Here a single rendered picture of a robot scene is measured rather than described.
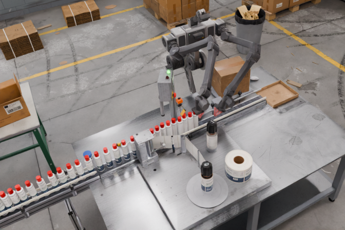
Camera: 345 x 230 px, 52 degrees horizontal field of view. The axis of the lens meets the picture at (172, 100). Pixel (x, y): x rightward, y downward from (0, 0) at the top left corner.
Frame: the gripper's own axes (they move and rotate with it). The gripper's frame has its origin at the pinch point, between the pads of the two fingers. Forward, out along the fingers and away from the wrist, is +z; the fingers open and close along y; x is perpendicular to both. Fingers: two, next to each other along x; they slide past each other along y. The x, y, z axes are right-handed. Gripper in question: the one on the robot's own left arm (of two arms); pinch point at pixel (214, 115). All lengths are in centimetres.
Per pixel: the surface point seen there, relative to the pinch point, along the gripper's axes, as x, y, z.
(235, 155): -18, 53, 4
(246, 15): 157, -185, -86
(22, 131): -112, -96, 110
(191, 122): -23.4, 2.4, 11.5
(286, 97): 65, 7, -40
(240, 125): 20.6, 13.7, -3.1
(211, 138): -24.6, 30.4, 7.0
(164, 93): -62, -2, -6
